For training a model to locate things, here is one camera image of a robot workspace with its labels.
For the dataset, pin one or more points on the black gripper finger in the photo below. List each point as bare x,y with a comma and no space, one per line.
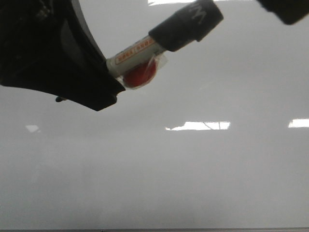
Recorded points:
46,46
288,11

